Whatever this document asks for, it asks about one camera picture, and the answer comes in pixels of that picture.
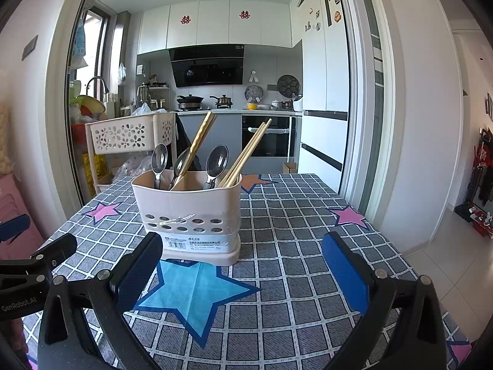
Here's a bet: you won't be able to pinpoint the beige perforated utensil holder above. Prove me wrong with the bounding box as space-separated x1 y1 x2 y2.
131 171 243 267

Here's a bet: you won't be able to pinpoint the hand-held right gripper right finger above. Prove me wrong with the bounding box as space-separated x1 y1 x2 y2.
322 232 447 370

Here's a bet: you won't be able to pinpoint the plain wooden chopstick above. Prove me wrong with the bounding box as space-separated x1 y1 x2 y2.
218 122 267 188
221 119 270 188
226 117 273 188

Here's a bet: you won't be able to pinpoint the curved kitchen faucet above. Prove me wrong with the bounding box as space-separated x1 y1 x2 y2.
85 76 109 101

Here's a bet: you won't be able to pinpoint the black built-in oven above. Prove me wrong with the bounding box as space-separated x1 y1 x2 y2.
242 114 297 160

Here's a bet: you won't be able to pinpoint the grey checked star tablecloth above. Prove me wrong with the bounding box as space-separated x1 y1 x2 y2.
21 172 473 370

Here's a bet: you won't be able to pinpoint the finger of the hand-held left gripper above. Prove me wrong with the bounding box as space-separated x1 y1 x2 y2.
0 214 31 242
0 233 78 277

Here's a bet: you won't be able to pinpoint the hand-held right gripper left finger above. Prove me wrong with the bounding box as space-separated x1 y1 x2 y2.
39 232 164 370

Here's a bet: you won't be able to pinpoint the cream bumpy sheet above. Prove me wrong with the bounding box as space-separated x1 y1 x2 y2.
0 103 15 175

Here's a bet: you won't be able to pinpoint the round dark baking pan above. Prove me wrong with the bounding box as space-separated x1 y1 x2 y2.
277 74 301 97

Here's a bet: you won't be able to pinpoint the pink box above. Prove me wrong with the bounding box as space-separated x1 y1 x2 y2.
0 173 44 248

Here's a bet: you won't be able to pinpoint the grey wall switch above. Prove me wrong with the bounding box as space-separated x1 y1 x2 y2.
22 35 39 62

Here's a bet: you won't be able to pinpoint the counter shelf rack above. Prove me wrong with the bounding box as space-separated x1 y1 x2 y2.
137 82 170 111

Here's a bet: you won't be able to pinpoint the black range hood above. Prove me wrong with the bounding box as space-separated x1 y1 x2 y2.
169 44 246 89

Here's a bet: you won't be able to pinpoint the dark clear plastic spoon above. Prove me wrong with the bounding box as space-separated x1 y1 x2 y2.
168 147 192 192
151 143 169 191
203 145 230 191

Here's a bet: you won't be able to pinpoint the beige perforated basket cart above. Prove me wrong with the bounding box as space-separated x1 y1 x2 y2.
85 110 176 197

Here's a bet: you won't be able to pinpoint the clear plastic bag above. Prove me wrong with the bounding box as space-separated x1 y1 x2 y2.
113 153 153 183

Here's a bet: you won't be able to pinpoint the white refrigerator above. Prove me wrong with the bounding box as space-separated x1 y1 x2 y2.
298 0 349 195

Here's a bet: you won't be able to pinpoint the round steel steamer rack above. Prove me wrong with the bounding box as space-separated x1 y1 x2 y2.
245 84 265 103

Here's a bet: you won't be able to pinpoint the shoes on dark mat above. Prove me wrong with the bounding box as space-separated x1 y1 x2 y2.
455 203 493 236

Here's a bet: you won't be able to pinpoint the person's left forearm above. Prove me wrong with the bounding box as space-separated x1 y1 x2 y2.
0 319 29 370

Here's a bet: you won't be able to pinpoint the yellow bag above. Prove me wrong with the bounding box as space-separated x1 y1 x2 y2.
82 154 109 195

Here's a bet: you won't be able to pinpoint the hanging red and black bags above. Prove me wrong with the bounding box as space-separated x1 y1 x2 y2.
467 126 493 208

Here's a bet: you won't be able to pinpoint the white upper kitchen cabinets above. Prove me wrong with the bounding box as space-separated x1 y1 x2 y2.
137 0 292 55

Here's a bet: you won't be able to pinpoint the black wok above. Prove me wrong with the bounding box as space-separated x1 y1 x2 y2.
177 94 205 109

